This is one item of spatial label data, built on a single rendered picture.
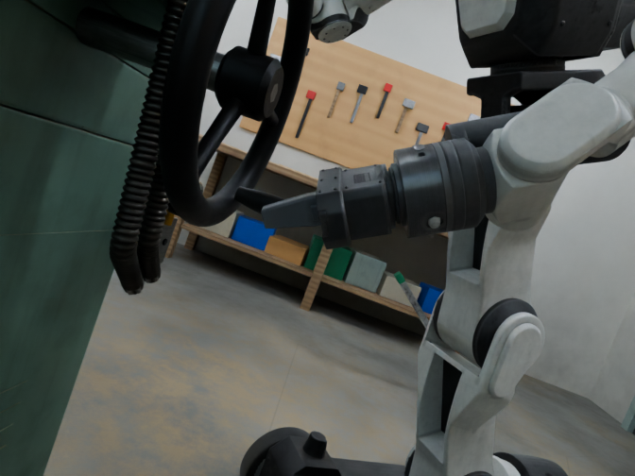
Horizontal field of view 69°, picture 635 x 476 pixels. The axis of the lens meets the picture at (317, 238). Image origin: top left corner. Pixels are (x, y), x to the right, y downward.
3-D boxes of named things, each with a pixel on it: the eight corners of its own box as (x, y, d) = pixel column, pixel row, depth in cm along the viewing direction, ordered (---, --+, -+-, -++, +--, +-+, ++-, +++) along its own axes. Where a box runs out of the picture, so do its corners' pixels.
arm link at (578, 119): (518, 230, 46) (619, 156, 47) (541, 181, 38) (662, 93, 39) (471, 187, 49) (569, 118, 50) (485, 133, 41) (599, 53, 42)
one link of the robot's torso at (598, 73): (574, 160, 97) (581, 71, 93) (635, 164, 86) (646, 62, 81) (464, 173, 87) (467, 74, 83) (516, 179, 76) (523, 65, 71)
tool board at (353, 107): (476, 215, 365) (521, 106, 358) (238, 126, 366) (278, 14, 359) (474, 215, 369) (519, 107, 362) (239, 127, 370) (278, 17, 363)
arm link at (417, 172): (330, 280, 43) (461, 261, 42) (310, 180, 39) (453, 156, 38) (333, 230, 55) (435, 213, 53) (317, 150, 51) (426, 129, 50)
